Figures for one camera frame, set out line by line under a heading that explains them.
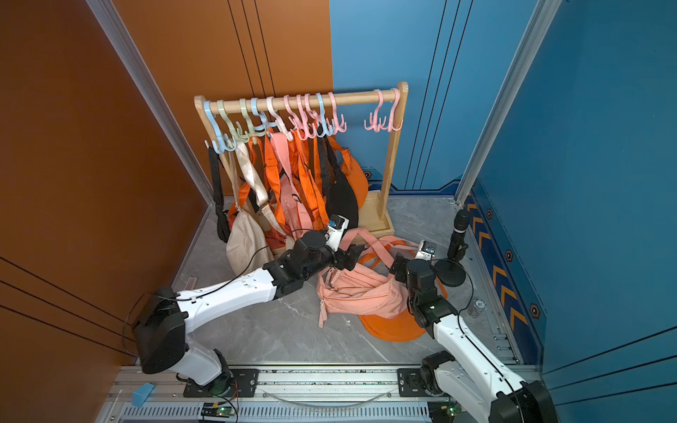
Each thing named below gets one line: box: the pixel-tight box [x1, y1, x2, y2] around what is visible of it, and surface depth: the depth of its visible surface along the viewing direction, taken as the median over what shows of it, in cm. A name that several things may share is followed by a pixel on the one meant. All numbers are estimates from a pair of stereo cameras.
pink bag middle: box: [269, 131, 314, 233], surface depth 81 cm
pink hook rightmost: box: [387, 88, 404, 133], surface depth 74 cm
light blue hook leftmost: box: [203, 100, 238, 155], surface depth 68 cm
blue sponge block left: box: [132, 382, 156, 408], surface depth 72 cm
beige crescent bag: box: [226, 141, 291, 276], surface depth 89 cm
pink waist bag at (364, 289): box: [316, 262, 410, 328], surface depth 82 cm
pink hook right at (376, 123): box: [363, 89, 388, 134], surface depth 75 cm
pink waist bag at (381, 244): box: [339, 227, 420, 269], surface depth 101 cm
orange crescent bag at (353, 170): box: [327, 135, 369, 209], surface depth 110 cm
